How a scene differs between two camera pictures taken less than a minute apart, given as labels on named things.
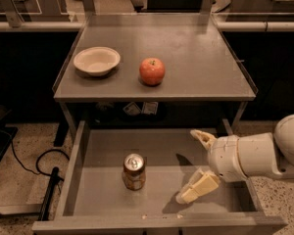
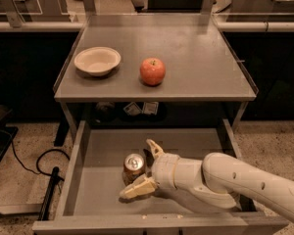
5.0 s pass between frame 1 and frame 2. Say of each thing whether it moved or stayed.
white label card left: stayed
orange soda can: stayed
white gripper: moved
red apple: stayed
